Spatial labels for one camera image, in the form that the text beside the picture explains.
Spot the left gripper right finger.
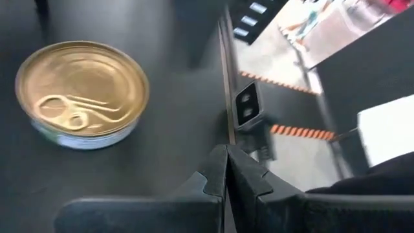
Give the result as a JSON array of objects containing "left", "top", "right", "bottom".
[{"left": 228, "top": 145, "right": 307, "bottom": 233}]

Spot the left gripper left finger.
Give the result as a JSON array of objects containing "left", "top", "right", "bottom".
[{"left": 173, "top": 144, "right": 229, "bottom": 233}]

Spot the gold lid seafood can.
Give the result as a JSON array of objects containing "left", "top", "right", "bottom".
[{"left": 14, "top": 40, "right": 150, "bottom": 150}]

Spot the black table mat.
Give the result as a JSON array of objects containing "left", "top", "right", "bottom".
[{"left": 0, "top": 0, "right": 235, "bottom": 233}]

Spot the black power inlet box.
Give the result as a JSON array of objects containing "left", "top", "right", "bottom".
[{"left": 233, "top": 80, "right": 276, "bottom": 162}]

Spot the dark grey desk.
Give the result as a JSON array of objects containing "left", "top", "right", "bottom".
[{"left": 315, "top": 8, "right": 414, "bottom": 177}]

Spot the white paper sheet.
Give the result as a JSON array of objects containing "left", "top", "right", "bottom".
[{"left": 356, "top": 94, "right": 414, "bottom": 168}]

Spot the black power strip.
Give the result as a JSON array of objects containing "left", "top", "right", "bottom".
[{"left": 226, "top": 0, "right": 289, "bottom": 46}]

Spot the floral patterned cloth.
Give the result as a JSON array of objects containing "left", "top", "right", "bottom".
[{"left": 274, "top": 0, "right": 402, "bottom": 69}]

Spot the red wheeled cart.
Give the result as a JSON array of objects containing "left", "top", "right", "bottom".
[{"left": 386, "top": 0, "right": 414, "bottom": 14}]

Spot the black aluminium rig frame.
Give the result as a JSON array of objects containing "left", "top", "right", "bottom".
[{"left": 217, "top": 0, "right": 239, "bottom": 146}]

